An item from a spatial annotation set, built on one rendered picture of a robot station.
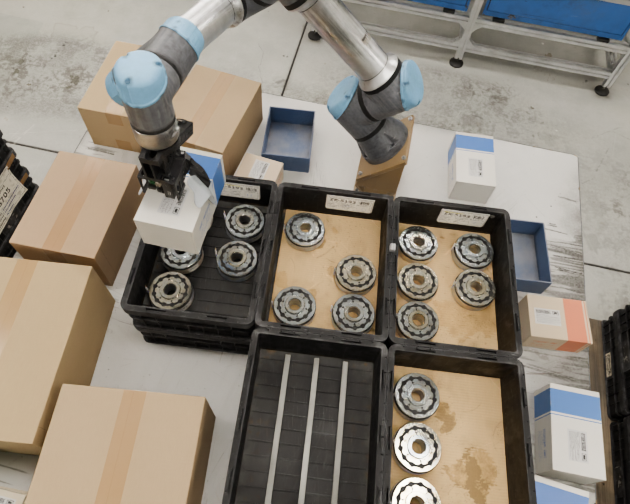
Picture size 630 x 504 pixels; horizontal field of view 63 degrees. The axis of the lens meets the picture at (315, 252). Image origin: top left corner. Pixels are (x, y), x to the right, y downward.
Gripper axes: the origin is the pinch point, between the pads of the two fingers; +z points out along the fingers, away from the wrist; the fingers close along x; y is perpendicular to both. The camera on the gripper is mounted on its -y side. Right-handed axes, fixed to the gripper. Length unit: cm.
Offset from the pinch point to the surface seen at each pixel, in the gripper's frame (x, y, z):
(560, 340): 95, -1, 34
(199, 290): 2.8, 9.1, 27.9
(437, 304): 61, -1, 28
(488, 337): 75, 5, 28
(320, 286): 31.8, 1.1, 27.9
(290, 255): 22.4, -5.8, 27.9
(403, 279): 52, -4, 25
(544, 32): 114, -193, 82
